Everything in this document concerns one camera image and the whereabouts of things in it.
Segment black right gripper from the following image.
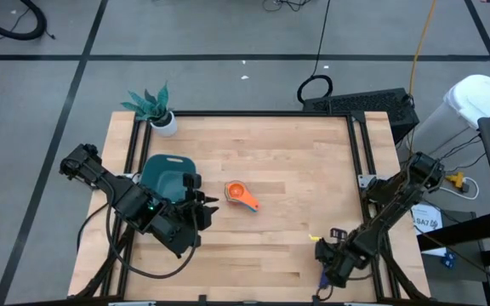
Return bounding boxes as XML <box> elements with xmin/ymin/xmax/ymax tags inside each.
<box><xmin>315</xmin><ymin>228</ymin><xmax>372</xmax><ymax>290</ymax></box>

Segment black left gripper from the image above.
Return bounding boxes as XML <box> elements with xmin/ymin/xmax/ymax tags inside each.
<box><xmin>153</xmin><ymin>173</ymin><xmax>219</xmax><ymax>259</ymax></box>

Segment dark blue measuring cup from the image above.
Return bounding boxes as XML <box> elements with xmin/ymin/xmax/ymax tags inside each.
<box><xmin>317</xmin><ymin>271</ymin><xmax>332</xmax><ymax>301</ymax></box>

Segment orange measuring cup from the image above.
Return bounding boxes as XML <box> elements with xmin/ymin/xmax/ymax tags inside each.
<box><xmin>224</xmin><ymin>180</ymin><xmax>261</xmax><ymax>213</ymax></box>

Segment teal plastic basket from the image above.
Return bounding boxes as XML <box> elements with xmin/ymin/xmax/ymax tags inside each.
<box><xmin>139</xmin><ymin>153</ymin><xmax>198</xmax><ymax>205</ymax></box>

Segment white paper sheet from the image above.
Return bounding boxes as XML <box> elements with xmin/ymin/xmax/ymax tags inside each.
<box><xmin>410</xmin><ymin>202</ymin><xmax>446</xmax><ymax>258</ymax></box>

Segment artificial plant in white pot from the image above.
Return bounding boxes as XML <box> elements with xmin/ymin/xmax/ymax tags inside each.
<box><xmin>120</xmin><ymin>82</ymin><xmax>179</xmax><ymax>138</ymax></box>

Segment small blue object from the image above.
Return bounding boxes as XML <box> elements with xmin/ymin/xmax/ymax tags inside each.
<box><xmin>442</xmin><ymin>251</ymin><xmax>458</xmax><ymax>270</ymax></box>

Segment yellow power plug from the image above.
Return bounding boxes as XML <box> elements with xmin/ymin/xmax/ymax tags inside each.
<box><xmin>444</xmin><ymin>171</ymin><xmax>467</xmax><ymax>191</ymax></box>

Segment white plastic bin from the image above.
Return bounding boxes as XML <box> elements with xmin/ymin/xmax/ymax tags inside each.
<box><xmin>410</xmin><ymin>74</ymin><xmax>490</xmax><ymax>159</ymax></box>

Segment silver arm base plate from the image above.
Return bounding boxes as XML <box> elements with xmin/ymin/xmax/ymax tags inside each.
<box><xmin>357</xmin><ymin>173</ymin><xmax>377</xmax><ymax>189</ymax></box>

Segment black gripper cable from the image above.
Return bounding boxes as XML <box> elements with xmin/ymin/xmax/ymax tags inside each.
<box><xmin>105</xmin><ymin>199</ymin><xmax>199</xmax><ymax>281</ymax></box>

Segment black aluminium table frame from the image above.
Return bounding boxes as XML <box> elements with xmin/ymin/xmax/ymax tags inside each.
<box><xmin>74</xmin><ymin>110</ymin><xmax>432</xmax><ymax>303</ymax></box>

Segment black cable under table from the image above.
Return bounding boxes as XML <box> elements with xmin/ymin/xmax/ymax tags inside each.
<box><xmin>77</xmin><ymin>202</ymin><xmax>110</xmax><ymax>252</ymax></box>

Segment white cable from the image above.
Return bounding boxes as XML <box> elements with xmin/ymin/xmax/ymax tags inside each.
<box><xmin>438</xmin><ymin>176</ymin><xmax>481</xmax><ymax>201</ymax></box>

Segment black hanging cable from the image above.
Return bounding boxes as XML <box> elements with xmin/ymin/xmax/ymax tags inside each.
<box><xmin>296</xmin><ymin>0</ymin><xmax>334</xmax><ymax>105</ymax></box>

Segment black cable bundle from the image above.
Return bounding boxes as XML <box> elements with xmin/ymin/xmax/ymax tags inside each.
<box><xmin>262</xmin><ymin>0</ymin><xmax>314</xmax><ymax>13</ymax></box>

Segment yellow hanging cable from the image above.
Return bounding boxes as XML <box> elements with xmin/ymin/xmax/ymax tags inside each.
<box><xmin>408</xmin><ymin>0</ymin><xmax>440</xmax><ymax>97</ymax></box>

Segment thick black hose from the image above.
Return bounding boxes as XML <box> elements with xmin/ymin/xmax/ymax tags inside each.
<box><xmin>0</xmin><ymin>0</ymin><xmax>48</xmax><ymax>42</ymax></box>

